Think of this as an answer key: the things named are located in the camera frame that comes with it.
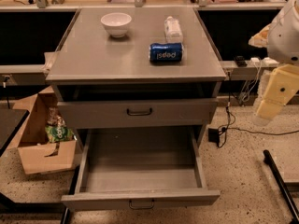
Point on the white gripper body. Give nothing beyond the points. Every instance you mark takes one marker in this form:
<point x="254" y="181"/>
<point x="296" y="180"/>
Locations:
<point x="285" y="37"/>

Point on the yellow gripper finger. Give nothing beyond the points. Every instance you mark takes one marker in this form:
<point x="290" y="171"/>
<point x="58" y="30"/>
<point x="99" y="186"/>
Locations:
<point x="275" y="90"/>
<point x="260" y="40"/>

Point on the blue pepsi can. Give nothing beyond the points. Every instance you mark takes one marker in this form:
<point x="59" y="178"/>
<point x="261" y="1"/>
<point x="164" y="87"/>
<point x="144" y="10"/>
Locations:
<point x="168" y="52"/>

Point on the closed grey upper drawer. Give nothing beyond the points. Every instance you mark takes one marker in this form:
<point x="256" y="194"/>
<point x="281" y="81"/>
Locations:
<point x="137" y="113"/>

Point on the grey drawer cabinet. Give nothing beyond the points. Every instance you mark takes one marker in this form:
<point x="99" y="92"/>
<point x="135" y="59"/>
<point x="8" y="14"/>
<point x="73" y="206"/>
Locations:
<point x="93" y="66"/>

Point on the open grey lower drawer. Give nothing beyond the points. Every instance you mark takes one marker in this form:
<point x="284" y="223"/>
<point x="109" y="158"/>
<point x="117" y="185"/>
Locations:
<point x="140" y="168"/>

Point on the white power strip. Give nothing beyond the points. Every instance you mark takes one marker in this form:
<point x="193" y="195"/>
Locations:
<point x="265" y="61"/>

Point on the black small device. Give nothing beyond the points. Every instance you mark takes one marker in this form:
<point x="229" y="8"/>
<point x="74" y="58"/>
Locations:
<point x="240" y="61"/>

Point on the black metal leg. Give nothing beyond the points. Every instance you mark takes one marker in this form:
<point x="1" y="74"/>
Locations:
<point x="268" y="159"/>

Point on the black power adapter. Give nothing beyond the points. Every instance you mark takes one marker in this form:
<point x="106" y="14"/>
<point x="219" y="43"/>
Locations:
<point x="213" y="135"/>

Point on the clear plastic water bottle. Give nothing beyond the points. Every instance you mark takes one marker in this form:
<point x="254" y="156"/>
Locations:
<point x="172" y="30"/>

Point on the white ceramic bowl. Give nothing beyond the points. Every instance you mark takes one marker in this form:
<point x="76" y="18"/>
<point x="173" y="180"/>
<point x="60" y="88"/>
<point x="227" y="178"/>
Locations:
<point x="116" y="24"/>

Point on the brown snack bag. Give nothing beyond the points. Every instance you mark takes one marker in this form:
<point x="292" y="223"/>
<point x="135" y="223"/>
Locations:
<point x="54" y="117"/>

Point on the green snack bag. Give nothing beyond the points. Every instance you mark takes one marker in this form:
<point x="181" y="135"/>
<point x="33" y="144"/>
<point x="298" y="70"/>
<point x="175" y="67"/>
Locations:
<point x="58" y="134"/>

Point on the brown cardboard box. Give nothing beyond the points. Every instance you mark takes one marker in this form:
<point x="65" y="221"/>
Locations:
<point x="38" y="155"/>

